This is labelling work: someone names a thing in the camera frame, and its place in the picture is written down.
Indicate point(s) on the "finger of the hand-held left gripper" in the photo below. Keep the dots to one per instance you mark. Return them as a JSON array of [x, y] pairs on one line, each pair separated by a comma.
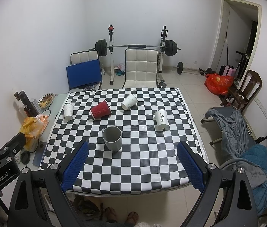
[[17, 140]]

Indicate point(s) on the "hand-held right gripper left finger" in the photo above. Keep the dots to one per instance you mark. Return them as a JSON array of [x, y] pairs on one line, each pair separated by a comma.
[[76, 165]]

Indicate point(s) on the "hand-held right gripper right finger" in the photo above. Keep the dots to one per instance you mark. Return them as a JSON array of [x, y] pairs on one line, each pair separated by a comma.
[[191, 167]]

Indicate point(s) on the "plain white paper cup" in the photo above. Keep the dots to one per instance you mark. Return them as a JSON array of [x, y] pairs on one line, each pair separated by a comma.
[[128, 102], [68, 112]]

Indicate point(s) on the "white paper cup dark print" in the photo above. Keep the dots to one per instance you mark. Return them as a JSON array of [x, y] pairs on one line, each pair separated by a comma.
[[161, 120]]

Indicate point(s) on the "red ribbed paper cup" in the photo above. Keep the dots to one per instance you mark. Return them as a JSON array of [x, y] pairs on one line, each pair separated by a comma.
[[100, 110]]

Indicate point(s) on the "orange yellow plastic bag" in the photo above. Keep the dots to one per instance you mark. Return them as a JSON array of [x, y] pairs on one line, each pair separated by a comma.
[[30, 127]]

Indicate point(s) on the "black round lid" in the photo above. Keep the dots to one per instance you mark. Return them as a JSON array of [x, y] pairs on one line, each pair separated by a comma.
[[25, 157]]

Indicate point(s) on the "dark smartphone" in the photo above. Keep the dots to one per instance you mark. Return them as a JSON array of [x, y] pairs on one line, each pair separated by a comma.
[[40, 155]]

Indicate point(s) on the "dark bottles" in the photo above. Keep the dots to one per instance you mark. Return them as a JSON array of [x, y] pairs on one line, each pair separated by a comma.
[[25, 101]]

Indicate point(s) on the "dark patterned bag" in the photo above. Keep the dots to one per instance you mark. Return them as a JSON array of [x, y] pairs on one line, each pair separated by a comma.
[[86, 205]]

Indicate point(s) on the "grey ceramic mug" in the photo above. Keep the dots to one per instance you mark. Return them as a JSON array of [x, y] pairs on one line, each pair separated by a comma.
[[113, 144]]

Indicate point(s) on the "plate of snacks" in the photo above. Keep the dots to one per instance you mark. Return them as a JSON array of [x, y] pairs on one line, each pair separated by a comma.
[[46, 100]]

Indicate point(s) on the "grey blanket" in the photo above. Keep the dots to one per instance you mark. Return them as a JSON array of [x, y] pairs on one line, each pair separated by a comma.
[[232, 132]]

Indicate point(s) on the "black white checkered tablecloth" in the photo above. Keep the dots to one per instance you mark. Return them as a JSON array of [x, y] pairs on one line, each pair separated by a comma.
[[135, 158]]

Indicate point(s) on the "person's left foot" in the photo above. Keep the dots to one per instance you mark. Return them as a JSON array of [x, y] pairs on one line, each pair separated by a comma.
[[111, 214]]

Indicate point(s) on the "person's foot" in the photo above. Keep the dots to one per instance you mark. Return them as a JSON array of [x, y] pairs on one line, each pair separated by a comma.
[[132, 217], [111, 214]]

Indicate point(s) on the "grey folding cot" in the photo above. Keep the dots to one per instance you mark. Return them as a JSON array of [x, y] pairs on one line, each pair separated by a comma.
[[226, 110]]

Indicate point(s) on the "teal quilted blanket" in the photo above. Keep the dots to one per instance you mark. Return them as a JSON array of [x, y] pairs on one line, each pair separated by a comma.
[[258, 156]]

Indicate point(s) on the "grey fuzzy clothing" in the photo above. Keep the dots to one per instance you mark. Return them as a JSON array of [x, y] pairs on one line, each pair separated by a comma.
[[114, 224]]

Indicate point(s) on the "person's right foot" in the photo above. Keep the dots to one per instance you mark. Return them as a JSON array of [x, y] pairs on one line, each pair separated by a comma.
[[132, 217]]

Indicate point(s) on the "small dumbbell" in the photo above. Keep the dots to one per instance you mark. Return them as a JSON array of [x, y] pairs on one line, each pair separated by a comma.
[[162, 83]]

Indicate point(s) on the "red plastic bag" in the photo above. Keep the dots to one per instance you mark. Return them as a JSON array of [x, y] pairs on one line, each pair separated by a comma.
[[218, 82]]

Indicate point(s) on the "short barbell with black plate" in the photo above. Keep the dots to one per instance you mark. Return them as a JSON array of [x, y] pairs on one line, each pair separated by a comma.
[[180, 67]]

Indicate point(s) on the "dark wooden chair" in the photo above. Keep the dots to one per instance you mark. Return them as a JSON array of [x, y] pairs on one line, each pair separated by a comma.
[[251, 85]]

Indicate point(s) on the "pink suitcase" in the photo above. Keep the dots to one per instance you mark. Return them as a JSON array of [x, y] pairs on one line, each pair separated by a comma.
[[230, 71]]

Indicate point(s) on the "white padded chair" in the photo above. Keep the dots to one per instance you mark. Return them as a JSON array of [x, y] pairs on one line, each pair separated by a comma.
[[140, 63], [83, 56]]

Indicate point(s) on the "white pink plastic bag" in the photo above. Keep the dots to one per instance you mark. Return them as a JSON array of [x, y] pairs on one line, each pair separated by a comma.
[[121, 66]]

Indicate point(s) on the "white barbell rack stand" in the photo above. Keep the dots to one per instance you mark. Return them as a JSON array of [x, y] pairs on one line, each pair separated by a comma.
[[111, 59], [162, 59]]

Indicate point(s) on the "long barbell with black plates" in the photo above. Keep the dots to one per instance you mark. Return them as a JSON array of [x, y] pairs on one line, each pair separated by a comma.
[[100, 47]]

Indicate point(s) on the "white wall socket panel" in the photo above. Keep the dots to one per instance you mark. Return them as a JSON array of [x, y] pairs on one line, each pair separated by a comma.
[[260, 104]]

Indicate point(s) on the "white door frame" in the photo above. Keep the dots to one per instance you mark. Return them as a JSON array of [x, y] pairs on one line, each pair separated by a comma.
[[218, 28]]

